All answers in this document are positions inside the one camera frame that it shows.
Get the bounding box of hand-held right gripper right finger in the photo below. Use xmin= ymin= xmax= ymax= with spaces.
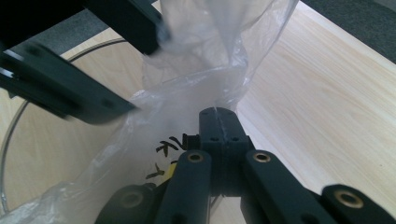
xmin=218 ymin=106 xmax=256 ymax=198

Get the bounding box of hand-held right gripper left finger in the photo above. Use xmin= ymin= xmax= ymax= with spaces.
xmin=182 ymin=106 xmax=224 ymax=198

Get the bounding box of clear smiley plastic bag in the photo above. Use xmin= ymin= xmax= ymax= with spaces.
xmin=0 ymin=0 xmax=300 ymax=224

